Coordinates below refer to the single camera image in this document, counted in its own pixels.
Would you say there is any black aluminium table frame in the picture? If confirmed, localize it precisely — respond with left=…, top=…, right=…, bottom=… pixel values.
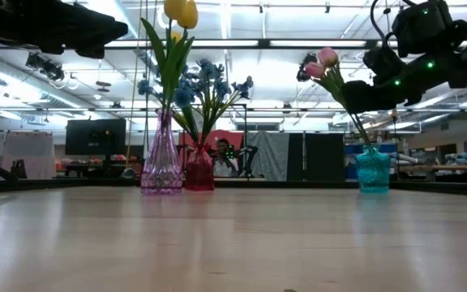
left=0, top=153, right=467, bottom=199

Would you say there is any black hanging ceiling device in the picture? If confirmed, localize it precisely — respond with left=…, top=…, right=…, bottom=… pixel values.
left=296, top=52, right=319, bottom=83
left=24, top=51, right=66, bottom=83

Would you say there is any wooden background table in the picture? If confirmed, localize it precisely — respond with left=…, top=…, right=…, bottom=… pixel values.
left=396, top=163, right=467, bottom=172

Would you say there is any red glass vase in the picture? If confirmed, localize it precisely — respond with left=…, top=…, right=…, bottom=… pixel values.
left=182, top=142, right=216, bottom=192

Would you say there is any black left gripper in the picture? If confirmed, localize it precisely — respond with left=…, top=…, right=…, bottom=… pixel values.
left=0, top=0, right=130, bottom=60

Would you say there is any red board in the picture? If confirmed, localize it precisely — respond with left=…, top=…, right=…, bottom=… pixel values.
left=178, top=129, right=246, bottom=164

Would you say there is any pink artificial tulip pair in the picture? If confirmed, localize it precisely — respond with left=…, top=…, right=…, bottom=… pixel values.
left=303, top=46, right=375, bottom=149

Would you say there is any grey curtain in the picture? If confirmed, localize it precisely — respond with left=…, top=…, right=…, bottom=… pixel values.
left=245, top=131, right=292, bottom=182

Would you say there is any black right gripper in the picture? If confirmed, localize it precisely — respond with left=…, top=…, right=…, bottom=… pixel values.
left=340, top=76, right=423, bottom=115

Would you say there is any long ceiling light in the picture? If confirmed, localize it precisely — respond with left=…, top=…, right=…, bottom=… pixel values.
left=104, top=38, right=369, bottom=49

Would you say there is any pale pink cloth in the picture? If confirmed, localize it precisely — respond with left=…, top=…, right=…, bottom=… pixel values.
left=1, top=132, right=57, bottom=180

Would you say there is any yellow artificial tulip bunch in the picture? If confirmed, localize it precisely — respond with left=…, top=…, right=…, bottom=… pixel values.
left=139, top=0, right=199, bottom=122

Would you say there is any person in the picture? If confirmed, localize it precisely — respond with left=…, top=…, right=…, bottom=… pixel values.
left=212, top=138, right=239, bottom=178

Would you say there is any blue artificial flower bunch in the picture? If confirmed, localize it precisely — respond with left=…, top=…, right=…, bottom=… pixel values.
left=194, top=58, right=255, bottom=149
left=136, top=75, right=203, bottom=148

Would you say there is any teal glass vase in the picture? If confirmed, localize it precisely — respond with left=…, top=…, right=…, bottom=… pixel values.
left=354, top=145, right=392, bottom=195

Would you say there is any black partition panel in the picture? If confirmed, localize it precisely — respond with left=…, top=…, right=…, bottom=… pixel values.
left=288, top=132, right=346, bottom=182

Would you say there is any pink purple glass vase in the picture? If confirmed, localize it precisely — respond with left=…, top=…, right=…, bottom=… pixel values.
left=139, top=108, right=184, bottom=196

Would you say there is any black monitor screen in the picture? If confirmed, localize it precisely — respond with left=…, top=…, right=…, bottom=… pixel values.
left=64, top=118, right=127, bottom=157

